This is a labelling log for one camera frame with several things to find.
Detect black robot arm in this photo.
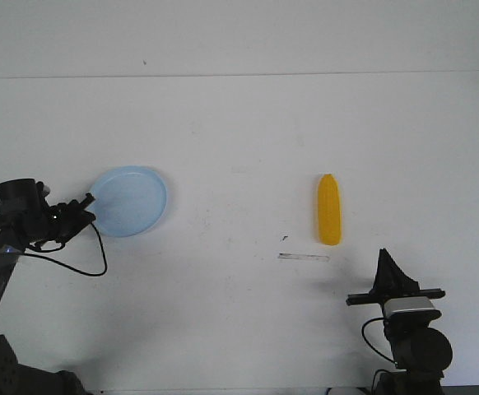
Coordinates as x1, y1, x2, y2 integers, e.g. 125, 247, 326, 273
346, 249, 453, 394
0, 179, 95, 394

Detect light blue round plate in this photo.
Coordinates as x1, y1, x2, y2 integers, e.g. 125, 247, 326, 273
90, 165, 168, 238

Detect yellow corn cob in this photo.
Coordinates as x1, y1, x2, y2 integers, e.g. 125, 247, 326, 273
317, 174, 342, 246

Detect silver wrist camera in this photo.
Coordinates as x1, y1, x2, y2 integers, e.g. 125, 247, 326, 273
383, 296, 442, 320

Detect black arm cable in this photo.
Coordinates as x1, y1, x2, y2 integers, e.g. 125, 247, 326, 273
19, 221, 109, 277
361, 316, 398, 365

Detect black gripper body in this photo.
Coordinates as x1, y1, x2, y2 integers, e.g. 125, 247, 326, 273
346, 289, 445, 306
44, 200, 96, 245

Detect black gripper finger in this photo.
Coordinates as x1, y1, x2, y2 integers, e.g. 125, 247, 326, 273
370, 249, 390, 295
79, 193, 95, 208
385, 251, 420, 295

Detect clear tape strip horizontal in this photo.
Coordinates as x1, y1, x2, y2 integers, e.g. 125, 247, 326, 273
277, 253, 330, 262

